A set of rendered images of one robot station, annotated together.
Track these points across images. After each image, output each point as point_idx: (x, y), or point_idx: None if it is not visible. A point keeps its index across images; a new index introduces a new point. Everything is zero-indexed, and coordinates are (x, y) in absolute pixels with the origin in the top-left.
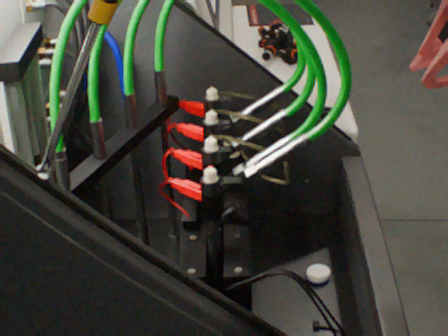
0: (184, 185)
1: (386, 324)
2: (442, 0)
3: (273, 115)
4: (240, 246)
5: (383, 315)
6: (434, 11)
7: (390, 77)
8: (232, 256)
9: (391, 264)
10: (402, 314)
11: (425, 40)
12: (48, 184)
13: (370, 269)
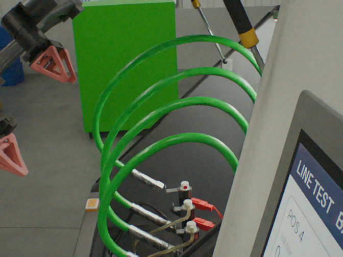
0: (203, 201)
1: (93, 223)
2: (53, 49)
3: (139, 229)
4: (170, 243)
5: (92, 227)
6: (9, 114)
7: None
8: (175, 237)
9: (72, 255)
10: (81, 227)
11: (65, 70)
12: (220, 59)
13: (88, 252)
